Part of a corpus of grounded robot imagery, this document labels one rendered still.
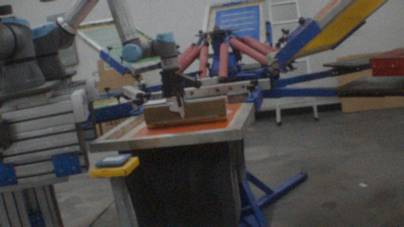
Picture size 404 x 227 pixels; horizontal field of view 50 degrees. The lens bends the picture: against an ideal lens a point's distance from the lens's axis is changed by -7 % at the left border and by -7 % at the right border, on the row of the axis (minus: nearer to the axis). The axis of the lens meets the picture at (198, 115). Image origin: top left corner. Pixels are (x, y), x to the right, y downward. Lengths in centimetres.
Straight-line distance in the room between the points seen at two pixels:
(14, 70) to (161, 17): 515
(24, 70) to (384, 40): 542
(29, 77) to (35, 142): 21
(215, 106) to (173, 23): 463
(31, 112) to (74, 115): 14
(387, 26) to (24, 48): 542
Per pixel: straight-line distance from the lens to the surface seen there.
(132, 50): 183
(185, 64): 290
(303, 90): 273
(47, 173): 162
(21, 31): 153
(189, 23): 646
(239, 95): 219
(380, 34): 639
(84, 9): 208
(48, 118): 151
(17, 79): 151
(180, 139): 168
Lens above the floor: 135
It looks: 11 degrees down
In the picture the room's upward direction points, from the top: 9 degrees counter-clockwise
